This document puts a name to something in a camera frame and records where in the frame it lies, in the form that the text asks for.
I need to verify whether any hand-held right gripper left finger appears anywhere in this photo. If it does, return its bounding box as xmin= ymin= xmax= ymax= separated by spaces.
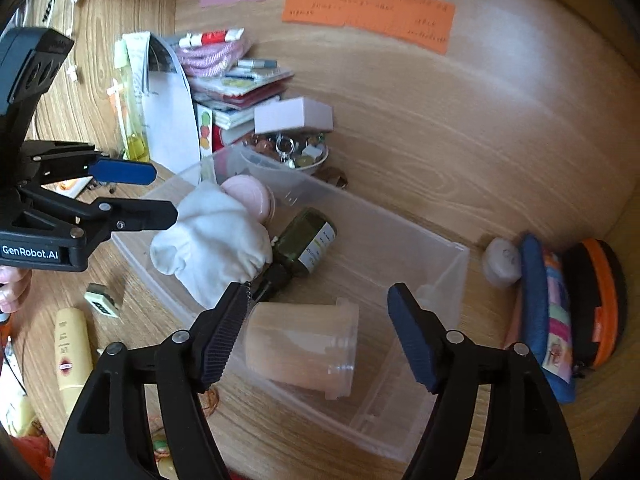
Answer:
xmin=52 ymin=282 xmax=251 ymax=480

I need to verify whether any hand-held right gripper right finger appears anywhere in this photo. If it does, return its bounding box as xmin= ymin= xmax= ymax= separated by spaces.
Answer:
xmin=387 ymin=283 xmax=583 ymax=480

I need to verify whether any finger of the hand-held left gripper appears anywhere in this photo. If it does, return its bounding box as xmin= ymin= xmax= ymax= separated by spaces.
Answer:
xmin=20 ymin=187 xmax=179 ymax=239
xmin=25 ymin=150 xmax=157 ymax=187

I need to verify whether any white cloth pouch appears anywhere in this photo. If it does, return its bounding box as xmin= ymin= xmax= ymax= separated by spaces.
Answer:
xmin=150 ymin=181 xmax=273 ymax=309

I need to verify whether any clear plastic cup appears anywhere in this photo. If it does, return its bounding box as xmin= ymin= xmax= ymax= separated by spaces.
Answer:
xmin=242 ymin=297 xmax=360 ymax=401

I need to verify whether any clear plastic storage box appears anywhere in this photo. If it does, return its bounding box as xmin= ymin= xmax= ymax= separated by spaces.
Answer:
xmin=111 ymin=146 xmax=471 ymax=463

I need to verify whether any wooden desktop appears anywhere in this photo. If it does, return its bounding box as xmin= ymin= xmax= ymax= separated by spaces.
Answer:
xmin=0 ymin=0 xmax=640 ymax=480

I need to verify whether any person's left hand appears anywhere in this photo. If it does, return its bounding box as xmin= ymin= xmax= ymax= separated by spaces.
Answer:
xmin=0 ymin=266 xmax=32 ymax=317

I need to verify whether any yellow spray bottle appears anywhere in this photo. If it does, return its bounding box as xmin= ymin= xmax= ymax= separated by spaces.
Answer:
xmin=114 ymin=40 xmax=151 ymax=163

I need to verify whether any white paper sheet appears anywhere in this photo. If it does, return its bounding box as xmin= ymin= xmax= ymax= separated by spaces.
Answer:
xmin=122 ymin=32 xmax=203 ymax=176

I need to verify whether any pink round compact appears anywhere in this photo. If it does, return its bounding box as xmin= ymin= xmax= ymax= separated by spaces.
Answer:
xmin=220 ymin=176 xmax=276 ymax=223

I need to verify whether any white round case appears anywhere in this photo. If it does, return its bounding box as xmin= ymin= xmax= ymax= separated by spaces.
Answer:
xmin=482 ymin=236 xmax=522 ymax=288

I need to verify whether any dark green glass bottle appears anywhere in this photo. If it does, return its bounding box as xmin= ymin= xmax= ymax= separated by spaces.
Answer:
xmin=250 ymin=207 xmax=338 ymax=303

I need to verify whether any blue pencil case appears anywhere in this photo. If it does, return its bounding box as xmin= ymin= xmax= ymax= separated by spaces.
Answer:
xmin=505 ymin=232 xmax=578 ymax=405

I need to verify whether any stack of books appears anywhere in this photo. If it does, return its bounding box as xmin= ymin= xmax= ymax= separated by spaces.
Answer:
xmin=190 ymin=67 xmax=296 ymax=153

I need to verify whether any cream plastic tube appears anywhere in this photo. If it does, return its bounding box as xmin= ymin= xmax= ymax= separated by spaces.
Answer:
xmin=54 ymin=307 xmax=96 ymax=418

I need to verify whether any red and white tube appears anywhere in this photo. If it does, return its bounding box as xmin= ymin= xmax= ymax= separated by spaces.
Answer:
xmin=177 ymin=28 xmax=245 ymax=47

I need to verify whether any white bowl of trinkets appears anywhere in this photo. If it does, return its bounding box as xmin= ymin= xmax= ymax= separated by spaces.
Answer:
xmin=240 ymin=130 xmax=331 ymax=176

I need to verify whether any white rectangular box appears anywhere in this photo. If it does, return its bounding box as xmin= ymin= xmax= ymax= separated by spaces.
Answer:
xmin=254 ymin=97 xmax=335 ymax=136

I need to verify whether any black and orange zip case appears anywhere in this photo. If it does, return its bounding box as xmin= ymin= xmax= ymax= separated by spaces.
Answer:
xmin=560 ymin=238 xmax=628 ymax=378

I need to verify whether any orange paper note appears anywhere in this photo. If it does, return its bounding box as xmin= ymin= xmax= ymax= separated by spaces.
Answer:
xmin=281 ymin=0 xmax=456 ymax=55

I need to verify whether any brown bead bracelet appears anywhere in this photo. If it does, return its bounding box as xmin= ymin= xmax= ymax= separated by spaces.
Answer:
xmin=199 ymin=387 xmax=222 ymax=418

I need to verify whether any pink and white braided cable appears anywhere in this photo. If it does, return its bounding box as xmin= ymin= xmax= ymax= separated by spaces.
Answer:
xmin=179 ymin=40 xmax=253 ymax=78

